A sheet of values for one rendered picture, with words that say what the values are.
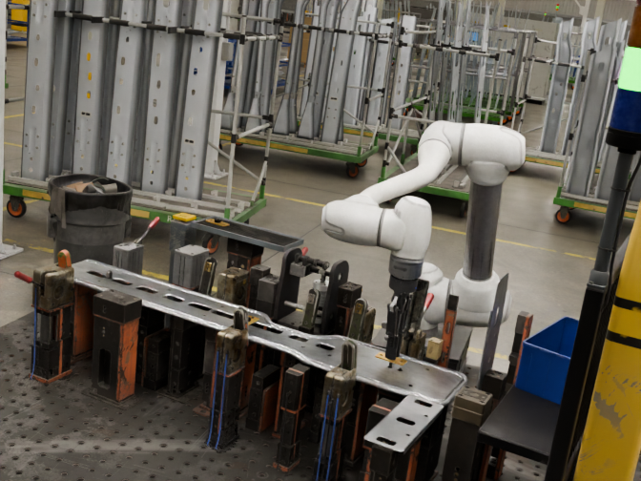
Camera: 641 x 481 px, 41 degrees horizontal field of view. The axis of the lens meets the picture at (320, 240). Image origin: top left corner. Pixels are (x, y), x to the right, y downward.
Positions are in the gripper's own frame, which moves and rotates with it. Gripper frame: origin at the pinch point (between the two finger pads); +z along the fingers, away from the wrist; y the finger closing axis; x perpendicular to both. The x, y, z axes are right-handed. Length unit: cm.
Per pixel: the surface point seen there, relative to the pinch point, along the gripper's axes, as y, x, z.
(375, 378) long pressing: 9.6, -0.3, 6.5
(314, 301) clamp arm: -12.8, -31.6, -0.7
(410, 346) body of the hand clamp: -13.1, 0.5, 4.6
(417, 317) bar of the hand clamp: -14.5, 0.6, -4.2
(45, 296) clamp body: 24, -104, 7
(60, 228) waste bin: -158, -271, 60
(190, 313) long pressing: 7, -63, 6
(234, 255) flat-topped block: -30, -72, -2
